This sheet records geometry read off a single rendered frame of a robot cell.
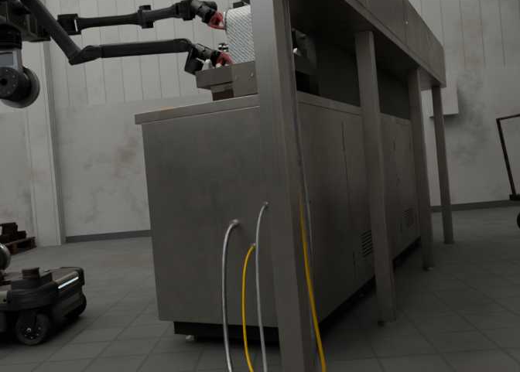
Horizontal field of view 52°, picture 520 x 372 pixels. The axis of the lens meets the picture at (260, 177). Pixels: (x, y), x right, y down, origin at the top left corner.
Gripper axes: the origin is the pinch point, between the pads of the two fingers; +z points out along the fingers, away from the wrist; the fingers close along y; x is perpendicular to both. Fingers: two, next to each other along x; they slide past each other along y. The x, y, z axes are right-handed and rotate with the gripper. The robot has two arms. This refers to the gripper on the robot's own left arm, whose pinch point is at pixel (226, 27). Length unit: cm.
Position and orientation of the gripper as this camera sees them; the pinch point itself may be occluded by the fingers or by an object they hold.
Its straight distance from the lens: 231.7
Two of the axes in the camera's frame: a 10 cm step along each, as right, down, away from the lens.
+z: 7.3, 6.0, -3.4
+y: -4.5, 0.4, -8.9
